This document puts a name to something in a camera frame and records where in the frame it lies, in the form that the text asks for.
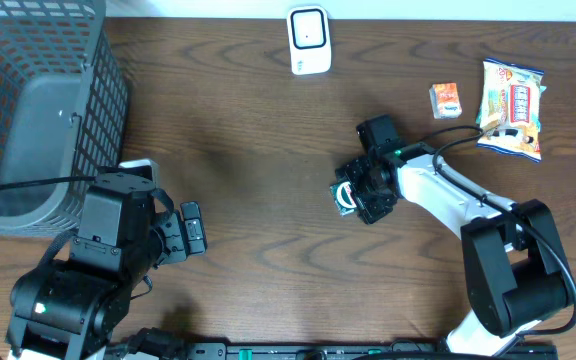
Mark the white barcode scanner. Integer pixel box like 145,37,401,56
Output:
286,6,332,76

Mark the orange Kleenex tissue pack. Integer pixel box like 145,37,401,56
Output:
429,82,462,119

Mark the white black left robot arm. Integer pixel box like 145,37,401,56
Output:
6,171,207,359

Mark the wet wipes pack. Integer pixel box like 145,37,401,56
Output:
476,58,546,163

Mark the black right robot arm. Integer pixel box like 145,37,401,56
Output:
331,115,576,357

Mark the grey plastic mesh basket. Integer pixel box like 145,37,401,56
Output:
0,0,129,236

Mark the round sticker item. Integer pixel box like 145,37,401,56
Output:
330,181,358,216

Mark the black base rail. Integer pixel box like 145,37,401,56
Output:
102,341,559,360

